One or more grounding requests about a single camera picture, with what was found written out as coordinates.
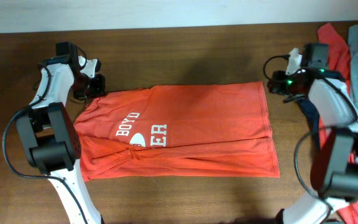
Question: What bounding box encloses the orange soccer t-shirt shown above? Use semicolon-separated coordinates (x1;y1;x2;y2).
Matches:
74;82;280;180

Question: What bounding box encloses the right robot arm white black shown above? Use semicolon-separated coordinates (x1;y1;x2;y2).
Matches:
267;68;358;223

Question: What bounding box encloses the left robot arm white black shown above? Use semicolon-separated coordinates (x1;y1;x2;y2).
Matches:
14;57;104;223

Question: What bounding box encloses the navy garment in pile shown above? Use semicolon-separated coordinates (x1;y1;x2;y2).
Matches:
297;98;320;150

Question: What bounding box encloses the red shirt in pile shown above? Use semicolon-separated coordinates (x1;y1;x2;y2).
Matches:
317;23;351;93

